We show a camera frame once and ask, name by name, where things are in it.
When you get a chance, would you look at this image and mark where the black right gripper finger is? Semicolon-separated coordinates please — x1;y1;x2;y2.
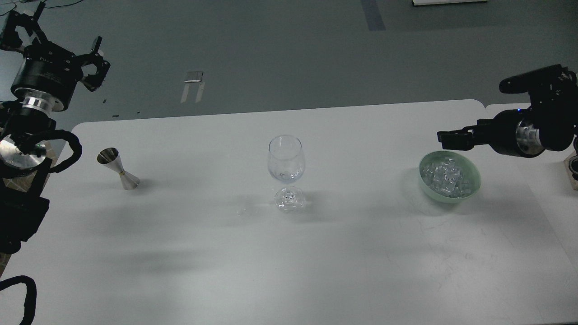
436;127;476;141
440;135;484;151

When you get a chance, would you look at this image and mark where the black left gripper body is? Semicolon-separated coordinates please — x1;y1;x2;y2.
10;42;85;112

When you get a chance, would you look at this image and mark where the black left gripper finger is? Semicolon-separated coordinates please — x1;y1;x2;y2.
0;1;48;56
79;37;110;92

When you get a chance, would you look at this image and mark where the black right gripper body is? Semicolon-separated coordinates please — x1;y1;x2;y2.
476;109;545;158

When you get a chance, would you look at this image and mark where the steel double jigger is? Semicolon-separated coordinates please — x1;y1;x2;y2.
97;147;140;190

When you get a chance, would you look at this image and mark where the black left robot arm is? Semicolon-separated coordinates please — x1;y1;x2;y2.
0;0;110;270

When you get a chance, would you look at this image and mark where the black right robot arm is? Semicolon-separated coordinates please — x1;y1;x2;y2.
436;64;578;158

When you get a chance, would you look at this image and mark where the pile of ice cubes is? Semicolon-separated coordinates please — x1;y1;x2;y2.
420;156;474;198

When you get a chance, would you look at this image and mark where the clear wine glass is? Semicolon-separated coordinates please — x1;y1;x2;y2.
267;135;306;213

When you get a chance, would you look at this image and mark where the green bowl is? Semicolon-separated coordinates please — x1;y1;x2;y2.
418;151;481;204

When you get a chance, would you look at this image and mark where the beige checkered chair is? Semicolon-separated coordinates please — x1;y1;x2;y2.
0;141;58;277

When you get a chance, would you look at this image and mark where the black cable on floor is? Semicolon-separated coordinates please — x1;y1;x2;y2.
0;0;85;16

